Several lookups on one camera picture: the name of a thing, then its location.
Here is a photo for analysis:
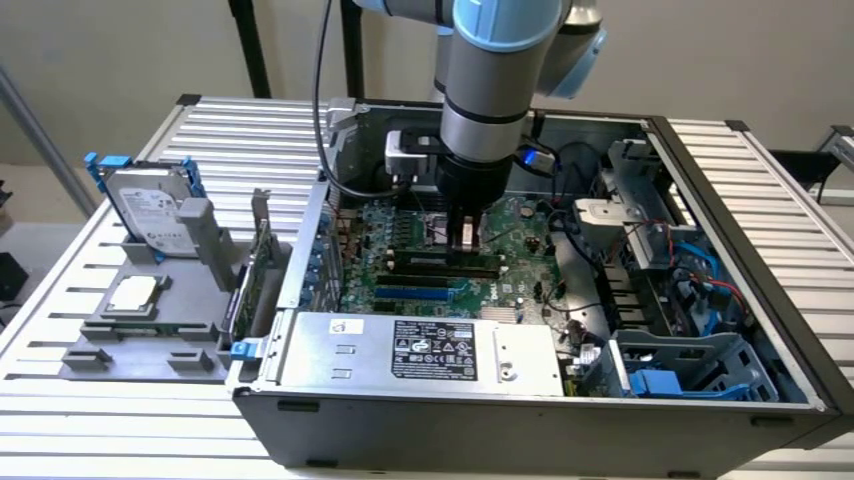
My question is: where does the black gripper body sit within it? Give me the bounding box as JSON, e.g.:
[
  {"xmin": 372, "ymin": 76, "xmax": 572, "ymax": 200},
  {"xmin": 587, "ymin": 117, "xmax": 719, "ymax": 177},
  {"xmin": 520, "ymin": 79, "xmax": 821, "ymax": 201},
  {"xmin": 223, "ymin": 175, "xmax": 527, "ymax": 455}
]
[{"xmin": 436, "ymin": 154, "xmax": 515, "ymax": 209}]

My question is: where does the black RAM slot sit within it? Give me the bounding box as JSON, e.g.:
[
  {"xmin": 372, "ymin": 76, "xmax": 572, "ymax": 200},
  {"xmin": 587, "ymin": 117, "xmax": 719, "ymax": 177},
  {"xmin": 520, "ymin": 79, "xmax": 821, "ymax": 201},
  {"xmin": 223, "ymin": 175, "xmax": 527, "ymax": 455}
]
[{"xmin": 376, "ymin": 268, "xmax": 500, "ymax": 282}]

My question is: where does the CPU socket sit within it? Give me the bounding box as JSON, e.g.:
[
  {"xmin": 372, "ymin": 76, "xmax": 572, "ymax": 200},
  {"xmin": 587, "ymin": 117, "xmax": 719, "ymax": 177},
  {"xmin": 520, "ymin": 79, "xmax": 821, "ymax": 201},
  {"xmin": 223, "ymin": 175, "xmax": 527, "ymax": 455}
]
[{"xmin": 411, "ymin": 208, "xmax": 463, "ymax": 247}]

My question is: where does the blue expansion slot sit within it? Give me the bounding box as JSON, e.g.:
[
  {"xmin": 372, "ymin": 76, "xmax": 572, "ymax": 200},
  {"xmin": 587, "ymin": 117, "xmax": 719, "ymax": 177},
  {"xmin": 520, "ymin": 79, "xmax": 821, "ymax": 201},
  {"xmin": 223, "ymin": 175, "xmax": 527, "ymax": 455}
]
[{"xmin": 372, "ymin": 285, "xmax": 470, "ymax": 303}]

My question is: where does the green motherboard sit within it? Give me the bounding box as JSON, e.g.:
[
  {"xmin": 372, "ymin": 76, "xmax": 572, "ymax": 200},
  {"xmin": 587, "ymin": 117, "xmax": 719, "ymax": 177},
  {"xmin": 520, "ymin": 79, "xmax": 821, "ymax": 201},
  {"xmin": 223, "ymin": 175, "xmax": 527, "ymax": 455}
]
[{"xmin": 331, "ymin": 192, "xmax": 570, "ymax": 329}]

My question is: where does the silver chipset heatsink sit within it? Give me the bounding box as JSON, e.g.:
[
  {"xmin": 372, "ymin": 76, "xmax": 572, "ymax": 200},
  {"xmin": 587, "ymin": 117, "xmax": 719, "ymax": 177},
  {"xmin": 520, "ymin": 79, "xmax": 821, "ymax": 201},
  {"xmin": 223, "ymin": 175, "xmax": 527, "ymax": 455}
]
[{"xmin": 478, "ymin": 306, "xmax": 523, "ymax": 325}]

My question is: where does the metal drive cage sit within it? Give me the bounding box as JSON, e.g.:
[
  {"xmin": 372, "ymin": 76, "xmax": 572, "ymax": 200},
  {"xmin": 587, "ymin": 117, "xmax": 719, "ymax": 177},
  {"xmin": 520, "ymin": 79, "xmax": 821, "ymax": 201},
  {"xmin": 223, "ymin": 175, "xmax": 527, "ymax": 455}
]
[{"xmin": 571, "ymin": 138, "xmax": 699, "ymax": 274}]

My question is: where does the silver power supply unit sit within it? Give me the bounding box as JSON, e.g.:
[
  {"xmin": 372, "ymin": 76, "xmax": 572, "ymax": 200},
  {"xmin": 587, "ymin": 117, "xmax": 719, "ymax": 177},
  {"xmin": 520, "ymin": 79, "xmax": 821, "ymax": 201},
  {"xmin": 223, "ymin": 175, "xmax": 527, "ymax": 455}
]
[{"xmin": 274, "ymin": 311, "xmax": 570, "ymax": 398}]

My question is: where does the green graphics card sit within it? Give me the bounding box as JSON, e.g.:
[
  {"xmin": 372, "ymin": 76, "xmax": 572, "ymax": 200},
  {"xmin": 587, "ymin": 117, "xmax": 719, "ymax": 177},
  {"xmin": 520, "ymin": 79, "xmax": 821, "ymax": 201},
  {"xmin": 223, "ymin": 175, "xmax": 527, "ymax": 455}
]
[{"xmin": 224, "ymin": 188, "xmax": 294, "ymax": 347}]

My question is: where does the black stand pole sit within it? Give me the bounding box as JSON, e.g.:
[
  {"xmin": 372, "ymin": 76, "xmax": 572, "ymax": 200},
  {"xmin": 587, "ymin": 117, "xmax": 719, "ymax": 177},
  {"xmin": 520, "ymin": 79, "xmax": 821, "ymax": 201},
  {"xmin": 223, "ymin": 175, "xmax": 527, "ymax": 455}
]
[
  {"xmin": 338, "ymin": 0, "xmax": 368, "ymax": 99},
  {"xmin": 228, "ymin": 0, "xmax": 274, "ymax": 99}
]

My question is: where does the open black PC case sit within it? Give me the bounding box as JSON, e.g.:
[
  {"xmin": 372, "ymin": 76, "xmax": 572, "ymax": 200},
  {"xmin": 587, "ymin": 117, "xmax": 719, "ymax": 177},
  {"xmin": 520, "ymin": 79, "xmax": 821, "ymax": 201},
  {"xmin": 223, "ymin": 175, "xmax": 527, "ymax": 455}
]
[{"xmin": 224, "ymin": 97, "xmax": 850, "ymax": 472}]

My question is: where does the metal disk bay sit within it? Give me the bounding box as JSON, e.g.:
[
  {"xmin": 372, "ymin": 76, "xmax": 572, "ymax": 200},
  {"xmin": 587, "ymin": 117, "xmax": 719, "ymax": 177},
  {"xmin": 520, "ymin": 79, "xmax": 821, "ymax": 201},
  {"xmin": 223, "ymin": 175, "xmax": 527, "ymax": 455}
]
[{"xmin": 607, "ymin": 328, "xmax": 773, "ymax": 402}]

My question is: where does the grey parts rack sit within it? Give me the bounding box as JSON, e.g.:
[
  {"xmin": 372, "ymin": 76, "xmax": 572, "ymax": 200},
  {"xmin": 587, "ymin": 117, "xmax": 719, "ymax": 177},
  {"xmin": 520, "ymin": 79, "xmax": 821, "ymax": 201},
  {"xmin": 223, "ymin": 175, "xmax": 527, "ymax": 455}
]
[{"xmin": 59, "ymin": 196, "xmax": 295, "ymax": 385}]

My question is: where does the silver hard disk drive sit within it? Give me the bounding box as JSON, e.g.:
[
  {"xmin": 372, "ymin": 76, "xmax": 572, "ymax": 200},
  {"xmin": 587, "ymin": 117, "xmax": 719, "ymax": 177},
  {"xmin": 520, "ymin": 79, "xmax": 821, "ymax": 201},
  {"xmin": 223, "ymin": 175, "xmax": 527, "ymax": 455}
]
[{"xmin": 100, "ymin": 167, "xmax": 202, "ymax": 259}]

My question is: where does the silver CPU chip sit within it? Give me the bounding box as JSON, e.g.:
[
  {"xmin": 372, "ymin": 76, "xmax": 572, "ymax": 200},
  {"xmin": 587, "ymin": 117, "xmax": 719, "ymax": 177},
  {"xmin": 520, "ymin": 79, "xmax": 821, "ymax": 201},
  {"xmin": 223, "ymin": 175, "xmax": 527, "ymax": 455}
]
[{"xmin": 108, "ymin": 275, "xmax": 167, "ymax": 312}]

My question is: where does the grey metal pole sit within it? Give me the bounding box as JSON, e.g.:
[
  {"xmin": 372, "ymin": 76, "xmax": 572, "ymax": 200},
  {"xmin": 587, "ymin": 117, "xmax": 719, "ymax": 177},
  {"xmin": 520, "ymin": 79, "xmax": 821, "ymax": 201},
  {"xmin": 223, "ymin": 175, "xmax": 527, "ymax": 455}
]
[{"xmin": 0, "ymin": 63, "xmax": 96, "ymax": 217}]

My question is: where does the black box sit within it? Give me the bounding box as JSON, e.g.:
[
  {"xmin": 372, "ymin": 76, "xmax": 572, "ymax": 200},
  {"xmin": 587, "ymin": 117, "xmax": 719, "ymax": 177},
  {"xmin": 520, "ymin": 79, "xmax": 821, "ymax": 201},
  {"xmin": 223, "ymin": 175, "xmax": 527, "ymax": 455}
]
[{"xmin": 0, "ymin": 252, "xmax": 29, "ymax": 302}]

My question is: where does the blue lit cable plug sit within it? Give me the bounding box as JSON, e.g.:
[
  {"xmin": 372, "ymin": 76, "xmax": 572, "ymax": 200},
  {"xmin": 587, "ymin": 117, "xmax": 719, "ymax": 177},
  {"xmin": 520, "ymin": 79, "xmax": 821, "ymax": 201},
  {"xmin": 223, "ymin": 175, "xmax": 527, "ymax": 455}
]
[{"xmin": 518, "ymin": 146, "xmax": 556, "ymax": 177}]

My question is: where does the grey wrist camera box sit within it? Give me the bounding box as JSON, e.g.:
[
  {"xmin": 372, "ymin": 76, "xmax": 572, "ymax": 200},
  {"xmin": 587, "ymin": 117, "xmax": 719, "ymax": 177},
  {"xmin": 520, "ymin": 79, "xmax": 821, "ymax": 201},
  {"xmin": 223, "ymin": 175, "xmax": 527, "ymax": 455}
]
[{"xmin": 384, "ymin": 129, "xmax": 443, "ymax": 176}]

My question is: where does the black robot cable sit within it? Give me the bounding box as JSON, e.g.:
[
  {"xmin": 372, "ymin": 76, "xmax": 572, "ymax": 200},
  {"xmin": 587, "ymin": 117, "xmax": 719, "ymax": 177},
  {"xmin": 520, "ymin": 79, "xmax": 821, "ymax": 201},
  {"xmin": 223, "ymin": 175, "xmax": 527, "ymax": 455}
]
[{"xmin": 311, "ymin": 0, "xmax": 410, "ymax": 196}]

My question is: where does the blue wire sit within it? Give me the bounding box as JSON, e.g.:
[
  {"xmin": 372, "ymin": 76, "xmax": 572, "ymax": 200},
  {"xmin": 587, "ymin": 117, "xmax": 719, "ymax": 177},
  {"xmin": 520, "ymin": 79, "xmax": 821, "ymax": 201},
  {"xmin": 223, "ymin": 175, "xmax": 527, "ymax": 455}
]
[{"xmin": 670, "ymin": 238, "xmax": 730, "ymax": 314}]

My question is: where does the red wire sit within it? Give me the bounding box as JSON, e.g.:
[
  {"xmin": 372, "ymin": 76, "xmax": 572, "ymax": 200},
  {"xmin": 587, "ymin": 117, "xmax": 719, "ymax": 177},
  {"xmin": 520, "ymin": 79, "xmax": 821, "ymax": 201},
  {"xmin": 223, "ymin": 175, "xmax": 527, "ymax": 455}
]
[{"xmin": 705, "ymin": 278, "xmax": 757, "ymax": 324}]

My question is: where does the blue disk carrier frame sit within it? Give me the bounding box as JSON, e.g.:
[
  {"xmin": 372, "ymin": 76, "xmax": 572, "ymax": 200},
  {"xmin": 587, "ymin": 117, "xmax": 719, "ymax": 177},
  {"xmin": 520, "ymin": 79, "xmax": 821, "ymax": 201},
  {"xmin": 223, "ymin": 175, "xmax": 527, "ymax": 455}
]
[{"xmin": 84, "ymin": 154, "xmax": 206, "ymax": 265}]

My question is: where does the aluminium profile frame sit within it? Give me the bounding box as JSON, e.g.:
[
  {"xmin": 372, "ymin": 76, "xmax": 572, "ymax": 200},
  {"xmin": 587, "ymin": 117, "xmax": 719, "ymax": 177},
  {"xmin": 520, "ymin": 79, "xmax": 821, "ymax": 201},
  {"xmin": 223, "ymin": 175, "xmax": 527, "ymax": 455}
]
[{"xmin": 807, "ymin": 124, "xmax": 854, "ymax": 204}]

